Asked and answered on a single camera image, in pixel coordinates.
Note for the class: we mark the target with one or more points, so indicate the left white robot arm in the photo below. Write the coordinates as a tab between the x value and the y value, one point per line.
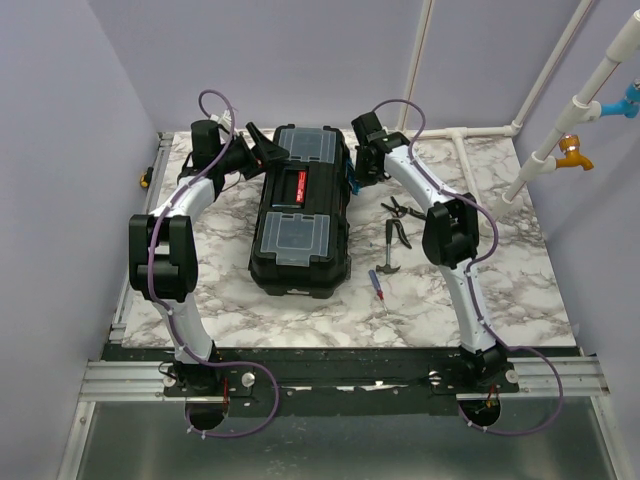
163	263

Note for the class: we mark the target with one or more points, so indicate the steel claw hammer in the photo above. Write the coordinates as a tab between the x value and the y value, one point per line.
387	268

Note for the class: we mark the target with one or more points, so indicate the orange pipe tap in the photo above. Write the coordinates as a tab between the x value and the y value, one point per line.
569	146

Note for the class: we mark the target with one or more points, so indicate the blue pipe fitting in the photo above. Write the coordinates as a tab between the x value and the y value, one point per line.
627	106

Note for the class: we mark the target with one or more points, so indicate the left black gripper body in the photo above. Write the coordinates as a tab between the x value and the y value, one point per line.
239	157

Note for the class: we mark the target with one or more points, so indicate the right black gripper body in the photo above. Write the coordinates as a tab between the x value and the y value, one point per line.
365	176

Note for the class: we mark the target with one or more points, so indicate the yellow black knob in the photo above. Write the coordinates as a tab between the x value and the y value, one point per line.
146	178

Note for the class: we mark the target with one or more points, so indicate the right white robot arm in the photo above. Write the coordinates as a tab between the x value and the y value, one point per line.
451	234

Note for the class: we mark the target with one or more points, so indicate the aluminium frame rail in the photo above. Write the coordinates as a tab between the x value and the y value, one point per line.
143	381

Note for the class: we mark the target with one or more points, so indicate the grey black handled tool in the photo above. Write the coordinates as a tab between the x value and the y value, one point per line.
401	233

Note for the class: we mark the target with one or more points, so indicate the white pvc pipe frame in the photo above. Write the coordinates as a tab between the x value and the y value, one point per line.
582	108

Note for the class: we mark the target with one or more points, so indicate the black yellow wire stripper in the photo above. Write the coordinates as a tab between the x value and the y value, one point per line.
399	211

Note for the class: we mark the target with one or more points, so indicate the black plastic toolbox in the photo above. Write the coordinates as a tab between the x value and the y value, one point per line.
300	241

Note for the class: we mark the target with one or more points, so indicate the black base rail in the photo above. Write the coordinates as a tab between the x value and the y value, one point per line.
343	365

